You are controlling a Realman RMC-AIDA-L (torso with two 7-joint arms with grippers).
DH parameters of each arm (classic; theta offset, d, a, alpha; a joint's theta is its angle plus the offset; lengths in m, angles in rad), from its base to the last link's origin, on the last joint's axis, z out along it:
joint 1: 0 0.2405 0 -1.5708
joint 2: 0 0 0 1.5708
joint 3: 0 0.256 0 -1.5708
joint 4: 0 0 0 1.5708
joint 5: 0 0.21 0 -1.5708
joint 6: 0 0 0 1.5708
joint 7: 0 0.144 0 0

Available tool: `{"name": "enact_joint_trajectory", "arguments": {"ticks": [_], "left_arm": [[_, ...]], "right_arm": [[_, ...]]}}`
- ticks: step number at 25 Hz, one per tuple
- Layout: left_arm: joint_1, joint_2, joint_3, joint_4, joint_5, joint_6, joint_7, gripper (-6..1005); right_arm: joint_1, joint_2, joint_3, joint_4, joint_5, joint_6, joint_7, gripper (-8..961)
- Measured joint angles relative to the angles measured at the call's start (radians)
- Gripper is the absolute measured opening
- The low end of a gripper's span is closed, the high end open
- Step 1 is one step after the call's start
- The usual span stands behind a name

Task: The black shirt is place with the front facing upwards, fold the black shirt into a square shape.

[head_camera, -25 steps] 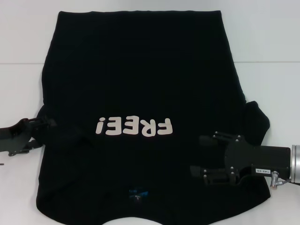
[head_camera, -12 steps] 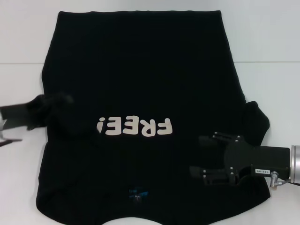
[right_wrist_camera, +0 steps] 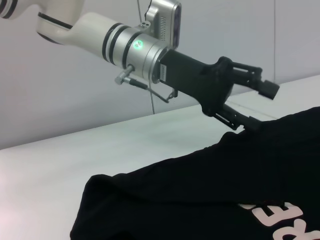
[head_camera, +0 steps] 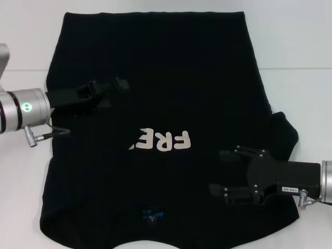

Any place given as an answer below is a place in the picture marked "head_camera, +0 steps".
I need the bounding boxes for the black shirt with FREE print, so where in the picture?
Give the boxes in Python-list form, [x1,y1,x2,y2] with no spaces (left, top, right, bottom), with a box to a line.
[39,10,301,249]

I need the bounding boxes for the left gripper cable with connector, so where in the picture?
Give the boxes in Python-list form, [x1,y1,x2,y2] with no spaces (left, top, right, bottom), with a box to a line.
[23,121,72,149]

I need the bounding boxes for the gripper cable with connector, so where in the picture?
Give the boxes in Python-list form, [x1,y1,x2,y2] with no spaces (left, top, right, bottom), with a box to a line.
[297,189,332,210]
[23,121,72,149]

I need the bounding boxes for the right gripper cable with connector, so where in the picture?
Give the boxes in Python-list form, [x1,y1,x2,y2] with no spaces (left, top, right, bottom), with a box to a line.
[297,189,332,210]

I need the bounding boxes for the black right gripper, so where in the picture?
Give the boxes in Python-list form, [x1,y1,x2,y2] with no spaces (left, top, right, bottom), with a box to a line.
[209,145,323,206]

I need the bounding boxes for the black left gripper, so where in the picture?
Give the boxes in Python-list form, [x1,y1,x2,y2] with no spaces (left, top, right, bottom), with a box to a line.
[45,76,130,116]

